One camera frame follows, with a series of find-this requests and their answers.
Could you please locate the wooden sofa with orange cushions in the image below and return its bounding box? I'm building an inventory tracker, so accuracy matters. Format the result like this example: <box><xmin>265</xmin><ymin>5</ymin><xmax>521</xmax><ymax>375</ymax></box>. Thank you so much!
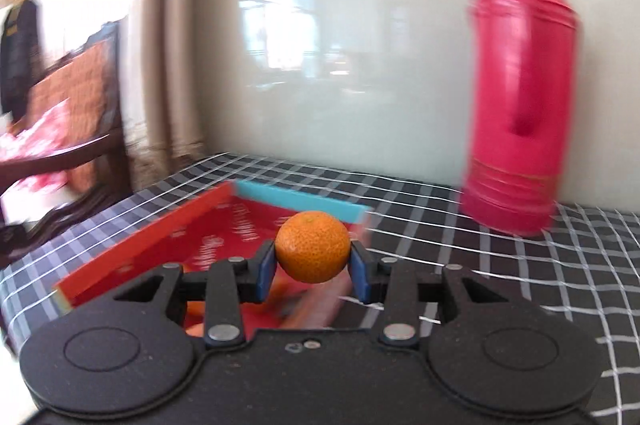
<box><xmin>0</xmin><ymin>20</ymin><xmax>132</xmax><ymax>273</ymax></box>

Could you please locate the red paper tray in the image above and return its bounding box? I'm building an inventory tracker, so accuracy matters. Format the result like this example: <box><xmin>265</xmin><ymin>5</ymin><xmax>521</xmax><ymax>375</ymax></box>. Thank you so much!
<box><xmin>54</xmin><ymin>179</ymin><xmax>377</xmax><ymax>338</ymax></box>

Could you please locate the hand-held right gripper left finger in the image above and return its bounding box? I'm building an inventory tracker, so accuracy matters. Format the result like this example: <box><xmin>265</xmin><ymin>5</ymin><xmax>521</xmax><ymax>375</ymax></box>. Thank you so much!
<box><xmin>111</xmin><ymin>241</ymin><xmax>277</xmax><ymax>348</ymax></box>

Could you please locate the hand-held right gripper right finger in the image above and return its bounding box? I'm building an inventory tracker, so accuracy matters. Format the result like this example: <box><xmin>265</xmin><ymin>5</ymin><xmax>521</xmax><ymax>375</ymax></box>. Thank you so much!
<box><xmin>349</xmin><ymin>241</ymin><xmax>503</xmax><ymax>348</ymax></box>

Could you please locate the black white checkered tablecloth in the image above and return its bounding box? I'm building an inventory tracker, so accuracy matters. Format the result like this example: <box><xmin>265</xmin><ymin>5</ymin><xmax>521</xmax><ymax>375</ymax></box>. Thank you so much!
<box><xmin>0</xmin><ymin>152</ymin><xmax>640</xmax><ymax>425</ymax></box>

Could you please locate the beige patterned curtain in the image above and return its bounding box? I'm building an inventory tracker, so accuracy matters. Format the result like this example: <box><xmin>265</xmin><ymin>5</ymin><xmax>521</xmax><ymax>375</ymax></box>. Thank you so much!
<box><xmin>131</xmin><ymin>0</ymin><xmax>213</xmax><ymax>202</ymax></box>

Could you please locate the pink thermos flask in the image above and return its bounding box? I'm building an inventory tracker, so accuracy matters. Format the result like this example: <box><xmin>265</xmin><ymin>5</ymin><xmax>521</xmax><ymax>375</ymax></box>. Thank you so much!
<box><xmin>460</xmin><ymin>0</ymin><xmax>582</xmax><ymax>237</ymax></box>

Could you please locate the small orange tangerine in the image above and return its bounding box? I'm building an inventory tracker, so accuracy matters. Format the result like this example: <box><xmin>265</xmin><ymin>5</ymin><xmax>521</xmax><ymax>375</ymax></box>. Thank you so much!
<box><xmin>276</xmin><ymin>211</ymin><xmax>351</xmax><ymax>284</ymax></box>

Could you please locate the pink checked cloth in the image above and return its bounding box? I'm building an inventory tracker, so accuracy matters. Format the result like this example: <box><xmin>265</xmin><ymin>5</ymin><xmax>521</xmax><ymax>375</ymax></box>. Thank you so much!
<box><xmin>0</xmin><ymin>98</ymin><xmax>72</xmax><ymax>197</ymax></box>

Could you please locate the black coat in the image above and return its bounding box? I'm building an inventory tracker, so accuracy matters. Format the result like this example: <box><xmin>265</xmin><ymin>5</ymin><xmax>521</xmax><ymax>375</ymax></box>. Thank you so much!
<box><xmin>0</xmin><ymin>0</ymin><xmax>42</xmax><ymax>117</ymax></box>

